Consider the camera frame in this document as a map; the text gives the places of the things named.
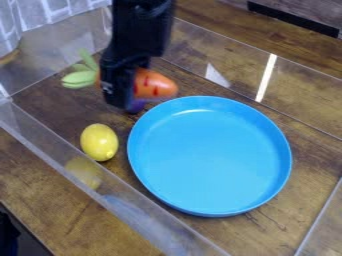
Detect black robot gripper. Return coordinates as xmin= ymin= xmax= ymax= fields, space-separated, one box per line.
xmin=100 ymin=0 xmax=175 ymax=109

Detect orange toy carrot green leaves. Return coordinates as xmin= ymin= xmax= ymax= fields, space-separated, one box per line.
xmin=61 ymin=49 xmax=179 ymax=100

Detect purple toy eggplant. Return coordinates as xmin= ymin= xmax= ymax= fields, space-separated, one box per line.
xmin=126 ymin=100 xmax=146 ymax=114

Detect yellow toy lemon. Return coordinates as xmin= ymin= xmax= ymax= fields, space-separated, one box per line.
xmin=80 ymin=123 xmax=119 ymax=162

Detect blue round plate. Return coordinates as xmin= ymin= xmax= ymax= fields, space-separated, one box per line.
xmin=127 ymin=96 xmax=293 ymax=217

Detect clear acrylic front barrier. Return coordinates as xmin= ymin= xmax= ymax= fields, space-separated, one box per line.
xmin=0 ymin=99 xmax=231 ymax=256

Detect clear acrylic barrier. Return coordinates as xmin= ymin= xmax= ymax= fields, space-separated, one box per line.
xmin=154 ymin=19 xmax=342 ymax=140
xmin=0 ymin=99 xmax=231 ymax=256

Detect clear acrylic back barrier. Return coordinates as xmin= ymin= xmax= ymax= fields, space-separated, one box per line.
xmin=154 ymin=19 xmax=342 ymax=140

